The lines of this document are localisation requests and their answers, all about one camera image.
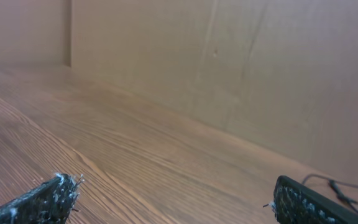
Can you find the cardboard box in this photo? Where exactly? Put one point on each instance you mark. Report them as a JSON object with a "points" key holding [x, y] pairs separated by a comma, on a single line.
{"points": [[283, 74]]}

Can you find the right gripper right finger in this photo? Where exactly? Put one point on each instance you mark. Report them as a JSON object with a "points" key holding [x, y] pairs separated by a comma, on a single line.
{"points": [[295, 203]]}

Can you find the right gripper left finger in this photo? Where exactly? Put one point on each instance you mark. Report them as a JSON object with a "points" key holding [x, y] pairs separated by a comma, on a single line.
{"points": [[50, 202]]}

